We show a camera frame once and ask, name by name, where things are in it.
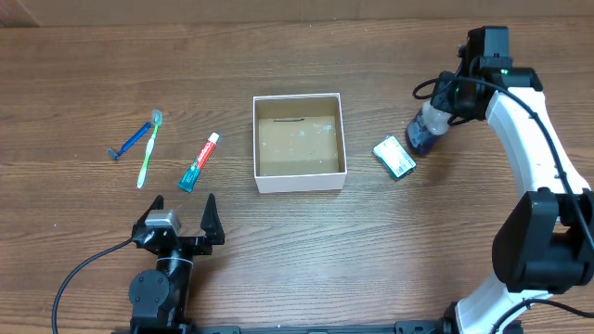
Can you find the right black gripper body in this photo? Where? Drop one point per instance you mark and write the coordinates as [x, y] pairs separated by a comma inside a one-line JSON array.
[[453, 98]]

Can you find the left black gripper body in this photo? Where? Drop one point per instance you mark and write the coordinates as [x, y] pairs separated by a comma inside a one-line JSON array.
[[197, 246]]

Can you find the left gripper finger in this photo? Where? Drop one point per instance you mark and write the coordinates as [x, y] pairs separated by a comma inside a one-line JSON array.
[[157, 204], [211, 224]]

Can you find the red green toothpaste tube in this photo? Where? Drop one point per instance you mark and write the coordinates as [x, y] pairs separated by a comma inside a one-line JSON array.
[[192, 174]]

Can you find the clear pump soap bottle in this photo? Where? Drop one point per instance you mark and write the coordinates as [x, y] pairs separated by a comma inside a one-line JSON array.
[[426, 128]]

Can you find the green soap bar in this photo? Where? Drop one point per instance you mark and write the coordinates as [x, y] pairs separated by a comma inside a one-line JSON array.
[[394, 158]]

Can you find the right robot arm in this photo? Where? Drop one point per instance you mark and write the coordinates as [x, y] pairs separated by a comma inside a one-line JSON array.
[[545, 247]]

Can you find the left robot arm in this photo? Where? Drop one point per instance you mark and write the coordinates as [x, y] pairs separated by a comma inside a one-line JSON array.
[[159, 295]]

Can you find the blue disposable razor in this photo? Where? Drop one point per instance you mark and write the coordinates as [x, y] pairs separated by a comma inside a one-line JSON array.
[[116, 154]]

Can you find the green white toothbrush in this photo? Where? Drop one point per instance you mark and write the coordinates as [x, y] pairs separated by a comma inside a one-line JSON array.
[[157, 119]]

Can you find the white cardboard box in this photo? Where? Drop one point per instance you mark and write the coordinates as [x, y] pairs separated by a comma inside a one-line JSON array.
[[298, 143]]

